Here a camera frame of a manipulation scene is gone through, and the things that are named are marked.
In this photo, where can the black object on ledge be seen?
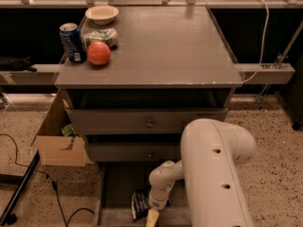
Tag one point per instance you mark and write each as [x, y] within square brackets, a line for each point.
[16, 64]

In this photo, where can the grey middle drawer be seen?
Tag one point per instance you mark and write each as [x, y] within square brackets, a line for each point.
[132, 152]

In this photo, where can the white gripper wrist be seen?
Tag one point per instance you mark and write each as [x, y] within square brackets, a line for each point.
[156, 202]

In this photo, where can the black metal floor bar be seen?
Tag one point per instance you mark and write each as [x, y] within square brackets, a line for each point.
[19, 183]

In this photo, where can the red apple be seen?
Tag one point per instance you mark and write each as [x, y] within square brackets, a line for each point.
[98, 53]

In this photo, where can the white bowl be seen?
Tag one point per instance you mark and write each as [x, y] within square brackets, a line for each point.
[102, 15]

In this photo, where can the green packet in box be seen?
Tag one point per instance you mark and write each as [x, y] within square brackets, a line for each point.
[69, 131]

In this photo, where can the grey top drawer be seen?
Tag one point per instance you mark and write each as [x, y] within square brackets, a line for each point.
[138, 121]

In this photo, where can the cardboard box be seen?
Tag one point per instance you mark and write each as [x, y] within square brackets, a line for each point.
[55, 148]

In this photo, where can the blue soda can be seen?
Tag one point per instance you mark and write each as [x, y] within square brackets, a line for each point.
[72, 42]

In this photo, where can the grey drawer cabinet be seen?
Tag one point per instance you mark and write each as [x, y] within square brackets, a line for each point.
[167, 58]

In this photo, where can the grey open bottom drawer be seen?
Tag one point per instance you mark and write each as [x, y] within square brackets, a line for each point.
[118, 181]

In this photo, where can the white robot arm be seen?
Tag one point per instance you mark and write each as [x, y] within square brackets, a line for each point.
[210, 152]

